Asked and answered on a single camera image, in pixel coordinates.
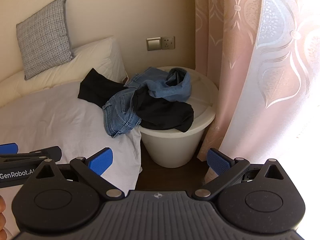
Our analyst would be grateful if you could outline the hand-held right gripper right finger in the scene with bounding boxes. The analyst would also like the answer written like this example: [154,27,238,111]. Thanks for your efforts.
[192,148,287,202]

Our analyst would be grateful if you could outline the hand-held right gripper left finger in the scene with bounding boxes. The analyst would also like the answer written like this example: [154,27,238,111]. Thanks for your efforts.
[25,147,125,202]

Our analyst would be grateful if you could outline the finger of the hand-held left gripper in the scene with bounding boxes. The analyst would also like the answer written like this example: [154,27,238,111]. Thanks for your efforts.
[0,142,19,155]
[29,146,62,161]

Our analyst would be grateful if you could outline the blue jeans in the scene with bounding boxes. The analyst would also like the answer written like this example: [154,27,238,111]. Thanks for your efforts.
[102,66,192,138]

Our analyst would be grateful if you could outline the person's left hand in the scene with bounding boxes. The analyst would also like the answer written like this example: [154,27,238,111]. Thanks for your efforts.
[0,196,7,232]

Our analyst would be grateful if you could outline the white bed sheet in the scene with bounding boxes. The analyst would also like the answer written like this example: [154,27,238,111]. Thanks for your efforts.
[0,80,143,200]

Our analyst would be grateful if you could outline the white round lidded bin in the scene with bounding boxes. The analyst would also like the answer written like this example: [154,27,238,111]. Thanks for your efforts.
[139,66,220,168]

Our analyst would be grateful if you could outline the white pillow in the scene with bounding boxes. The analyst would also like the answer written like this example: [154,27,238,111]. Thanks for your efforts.
[0,36,128,98]

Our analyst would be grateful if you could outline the grey checked pillow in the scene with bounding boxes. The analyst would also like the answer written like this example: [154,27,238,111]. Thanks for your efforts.
[16,0,75,80]

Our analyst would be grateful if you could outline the pink patterned curtain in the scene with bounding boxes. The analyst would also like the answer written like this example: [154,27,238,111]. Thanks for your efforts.
[220,0,320,167]
[194,0,265,183]

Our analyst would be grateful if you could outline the wall light switch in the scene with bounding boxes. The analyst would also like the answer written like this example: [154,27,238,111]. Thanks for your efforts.
[146,37,162,51]

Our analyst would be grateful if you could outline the wall power socket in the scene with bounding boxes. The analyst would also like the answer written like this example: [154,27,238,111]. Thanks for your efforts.
[161,36,176,50]

